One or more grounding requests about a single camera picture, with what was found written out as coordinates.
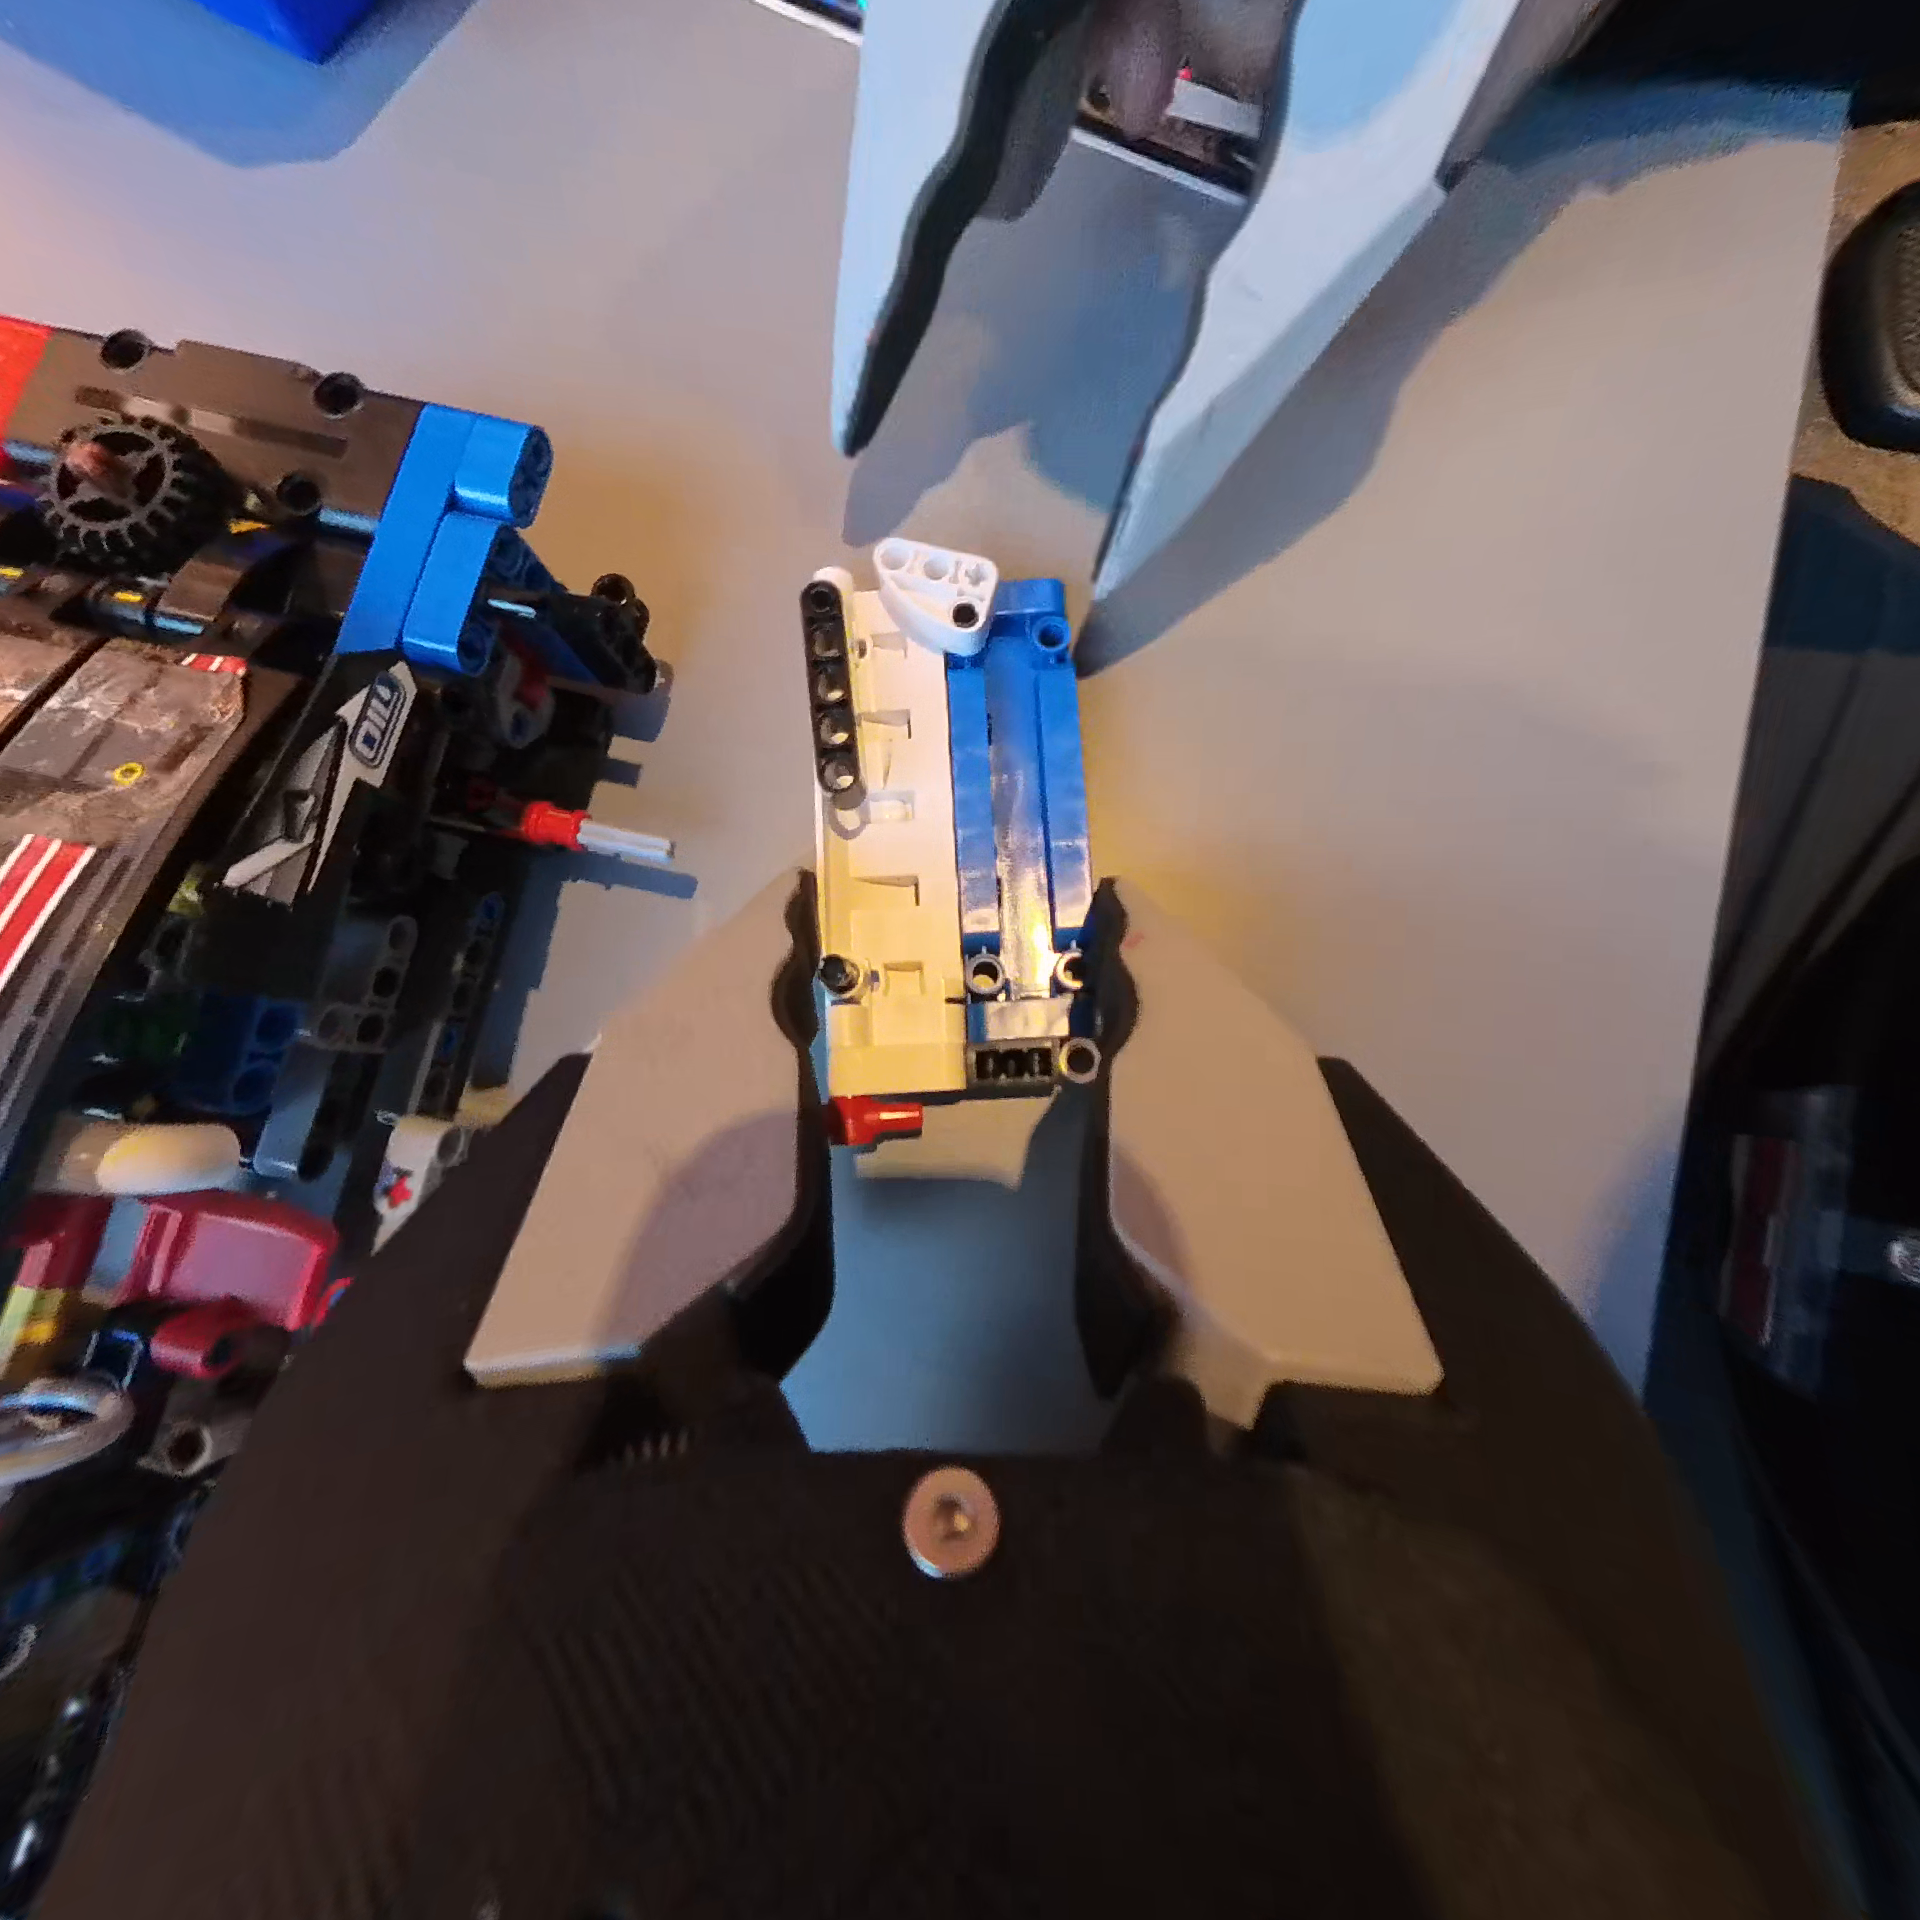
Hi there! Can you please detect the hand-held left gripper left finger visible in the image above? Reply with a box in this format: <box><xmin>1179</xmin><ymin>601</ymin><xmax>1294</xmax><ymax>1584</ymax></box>
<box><xmin>466</xmin><ymin>868</ymin><xmax>836</xmax><ymax>1388</ymax></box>

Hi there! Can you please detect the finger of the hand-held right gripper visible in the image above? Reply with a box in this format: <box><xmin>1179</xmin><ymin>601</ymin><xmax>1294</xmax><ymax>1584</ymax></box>
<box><xmin>828</xmin><ymin>0</ymin><xmax>1085</xmax><ymax>461</ymax></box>
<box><xmin>1089</xmin><ymin>0</ymin><xmax>1519</xmax><ymax>607</ymax></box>

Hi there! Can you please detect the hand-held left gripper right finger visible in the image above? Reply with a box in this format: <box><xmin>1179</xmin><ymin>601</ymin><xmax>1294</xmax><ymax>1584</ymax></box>
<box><xmin>1072</xmin><ymin>878</ymin><xmax>1445</xmax><ymax>1427</ymax></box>

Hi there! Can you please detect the blue white toy brick assembly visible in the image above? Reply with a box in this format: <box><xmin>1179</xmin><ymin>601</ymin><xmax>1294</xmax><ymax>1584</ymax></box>
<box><xmin>794</xmin><ymin>568</ymin><xmax>1115</xmax><ymax>1149</ymax></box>

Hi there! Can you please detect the white triangular toy connector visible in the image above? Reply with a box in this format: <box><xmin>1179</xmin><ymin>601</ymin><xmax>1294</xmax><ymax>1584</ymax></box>
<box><xmin>875</xmin><ymin>537</ymin><xmax>1001</xmax><ymax>657</ymax></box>

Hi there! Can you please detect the grey desk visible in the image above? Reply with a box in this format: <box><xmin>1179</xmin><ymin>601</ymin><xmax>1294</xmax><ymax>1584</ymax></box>
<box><xmin>0</xmin><ymin>0</ymin><xmax>1855</xmax><ymax>1517</ymax></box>

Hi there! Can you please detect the black chair armrest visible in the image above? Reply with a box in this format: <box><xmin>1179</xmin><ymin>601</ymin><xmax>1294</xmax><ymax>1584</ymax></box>
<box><xmin>1816</xmin><ymin>191</ymin><xmax>1920</xmax><ymax>452</ymax></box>

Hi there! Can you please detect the toy car chassis model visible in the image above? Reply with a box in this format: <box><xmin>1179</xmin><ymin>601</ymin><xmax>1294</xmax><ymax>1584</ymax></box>
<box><xmin>0</xmin><ymin>315</ymin><xmax>681</xmax><ymax>1502</ymax></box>

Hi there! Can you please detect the blue toy block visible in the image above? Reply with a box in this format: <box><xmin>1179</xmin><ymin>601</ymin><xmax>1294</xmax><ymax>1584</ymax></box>
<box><xmin>194</xmin><ymin>0</ymin><xmax>401</xmax><ymax>67</ymax></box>

